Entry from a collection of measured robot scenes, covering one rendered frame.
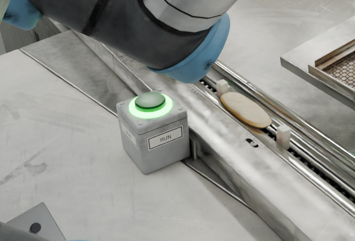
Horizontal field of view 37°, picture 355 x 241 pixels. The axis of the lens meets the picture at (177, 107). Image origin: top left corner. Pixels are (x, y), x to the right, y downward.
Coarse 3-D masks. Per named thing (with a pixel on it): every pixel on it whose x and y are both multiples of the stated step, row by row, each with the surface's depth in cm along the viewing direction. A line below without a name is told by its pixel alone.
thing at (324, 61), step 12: (336, 48) 75; (348, 48) 76; (324, 60) 75; (336, 60) 74; (348, 60) 74; (312, 72) 74; (324, 72) 73; (336, 72) 73; (336, 84) 70; (348, 96) 69
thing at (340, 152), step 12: (228, 72) 81; (240, 84) 79; (252, 84) 78; (252, 96) 77; (264, 96) 75; (276, 108) 72; (288, 108) 72; (288, 120) 71; (300, 120) 69; (312, 132) 67; (324, 144) 66; (336, 144) 64; (336, 156) 64; (348, 156) 62
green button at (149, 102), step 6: (138, 96) 69; (144, 96) 69; (150, 96) 69; (156, 96) 68; (162, 96) 68; (138, 102) 68; (144, 102) 67; (150, 102) 67; (156, 102) 67; (162, 102) 67; (138, 108) 67; (144, 108) 67; (150, 108) 66; (156, 108) 67
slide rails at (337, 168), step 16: (208, 96) 78; (272, 112) 73; (256, 128) 70; (272, 144) 67; (304, 144) 67; (288, 160) 65; (320, 160) 64; (336, 160) 64; (336, 176) 62; (352, 176) 61; (336, 192) 59; (352, 208) 57
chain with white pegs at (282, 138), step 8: (200, 80) 85; (224, 80) 78; (224, 88) 77; (264, 128) 72; (280, 128) 67; (288, 128) 67; (272, 136) 71; (280, 136) 67; (288, 136) 67; (280, 144) 68; (288, 144) 68; (296, 152) 67; (304, 160) 66; (312, 168) 65; (320, 176) 63; (336, 184) 62; (344, 192) 61; (352, 200) 60
